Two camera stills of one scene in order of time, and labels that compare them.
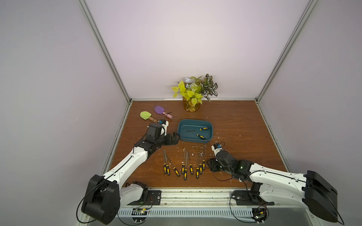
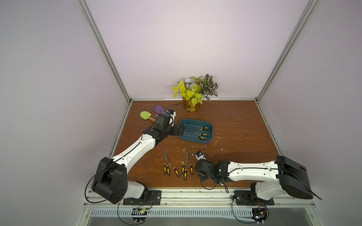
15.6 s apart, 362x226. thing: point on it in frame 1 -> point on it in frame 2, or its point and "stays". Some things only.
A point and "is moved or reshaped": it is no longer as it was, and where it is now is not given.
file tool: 198,134 stays
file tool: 201,167 is moved or reshaped
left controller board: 139,211 stays
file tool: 203,164 is moved or reshaped
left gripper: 174,141 -> 180,131
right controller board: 259,214 stays
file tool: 174,168 stays
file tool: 185,170 stays
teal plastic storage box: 195,131 stays
